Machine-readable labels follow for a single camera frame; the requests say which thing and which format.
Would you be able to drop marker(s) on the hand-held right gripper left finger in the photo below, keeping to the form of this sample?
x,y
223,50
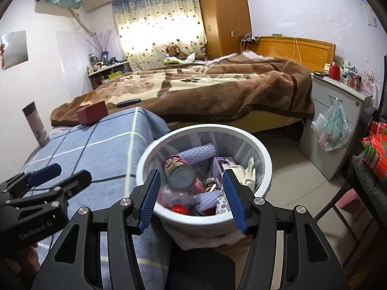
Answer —
x,y
149,199

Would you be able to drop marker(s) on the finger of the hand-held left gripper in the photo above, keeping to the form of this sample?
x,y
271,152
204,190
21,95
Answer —
x,y
75,181
45,172

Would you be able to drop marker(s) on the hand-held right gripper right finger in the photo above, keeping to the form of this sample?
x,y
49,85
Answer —
x,y
234,199

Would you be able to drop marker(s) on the white carton dark pattern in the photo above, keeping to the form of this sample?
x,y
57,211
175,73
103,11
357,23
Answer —
x,y
223,204

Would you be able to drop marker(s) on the cream paper bag green leaf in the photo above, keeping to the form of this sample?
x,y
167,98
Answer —
x,y
242,173

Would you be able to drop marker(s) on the clear plastic bottle red cap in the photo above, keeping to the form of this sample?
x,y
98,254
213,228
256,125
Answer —
x,y
178,207

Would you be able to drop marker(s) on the purple milk carton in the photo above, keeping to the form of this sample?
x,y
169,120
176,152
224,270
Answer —
x,y
219,164

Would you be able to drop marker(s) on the red drink can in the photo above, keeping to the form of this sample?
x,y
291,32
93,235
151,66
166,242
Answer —
x,y
180,175

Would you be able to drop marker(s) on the white trash bin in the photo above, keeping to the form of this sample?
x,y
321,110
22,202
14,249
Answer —
x,y
193,222

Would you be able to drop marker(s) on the person's left hand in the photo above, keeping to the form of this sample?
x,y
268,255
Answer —
x,y
28,256

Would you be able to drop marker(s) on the grey thermos flask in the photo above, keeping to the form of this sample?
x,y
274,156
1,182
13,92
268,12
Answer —
x,y
36,123

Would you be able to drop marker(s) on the dark red box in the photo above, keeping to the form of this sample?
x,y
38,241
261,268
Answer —
x,y
92,113

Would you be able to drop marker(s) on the yellow bed base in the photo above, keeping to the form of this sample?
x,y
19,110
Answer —
x,y
242,120

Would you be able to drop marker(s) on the white shelf unit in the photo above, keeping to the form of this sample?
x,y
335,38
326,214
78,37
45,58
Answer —
x,y
96,80

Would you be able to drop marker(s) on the brown patterned blanket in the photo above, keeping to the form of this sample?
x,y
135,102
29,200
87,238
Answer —
x,y
211,93

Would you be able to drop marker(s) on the pink object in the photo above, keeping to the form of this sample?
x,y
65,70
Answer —
x,y
349,199

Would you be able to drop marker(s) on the grey nightstand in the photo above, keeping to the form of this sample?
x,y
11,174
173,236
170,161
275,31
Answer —
x,y
323,120

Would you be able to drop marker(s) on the printed plastic bag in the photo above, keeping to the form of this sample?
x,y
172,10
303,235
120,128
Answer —
x,y
332,127

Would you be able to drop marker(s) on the red knot ornament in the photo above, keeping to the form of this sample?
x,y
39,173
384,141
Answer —
x,y
2,56

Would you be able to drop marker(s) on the black chair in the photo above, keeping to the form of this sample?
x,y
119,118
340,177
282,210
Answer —
x,y
362,187

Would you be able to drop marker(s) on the green flat box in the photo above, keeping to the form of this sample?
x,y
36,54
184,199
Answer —
x,y
171,62

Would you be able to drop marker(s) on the purple dried branches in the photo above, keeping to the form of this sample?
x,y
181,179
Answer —
x,y
102,40

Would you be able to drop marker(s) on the colourful striped bag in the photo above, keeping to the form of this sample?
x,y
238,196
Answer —
x,y
375,151

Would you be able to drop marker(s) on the brown teddy bear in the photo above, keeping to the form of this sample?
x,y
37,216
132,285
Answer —
x,y
175,51

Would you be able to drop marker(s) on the wrapped air conditioner pipe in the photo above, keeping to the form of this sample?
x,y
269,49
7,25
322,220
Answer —
x,y
80,21

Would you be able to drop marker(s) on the power strip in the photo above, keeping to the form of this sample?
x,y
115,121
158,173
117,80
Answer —
x,y
250,38

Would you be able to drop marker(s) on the wooden headboard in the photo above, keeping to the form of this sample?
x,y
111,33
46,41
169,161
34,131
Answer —
x,y
302,51

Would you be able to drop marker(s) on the pink printed gift bag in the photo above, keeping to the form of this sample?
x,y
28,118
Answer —
x,y
369,81

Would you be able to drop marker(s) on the blue and cream curtain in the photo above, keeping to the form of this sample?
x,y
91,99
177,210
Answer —
x,y
157,15

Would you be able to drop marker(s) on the wooden wardrobe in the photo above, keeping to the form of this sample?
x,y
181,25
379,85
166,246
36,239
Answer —
x,y
223,12

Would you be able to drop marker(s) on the silver wall poster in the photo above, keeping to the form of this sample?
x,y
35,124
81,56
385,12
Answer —
x,y
15,50

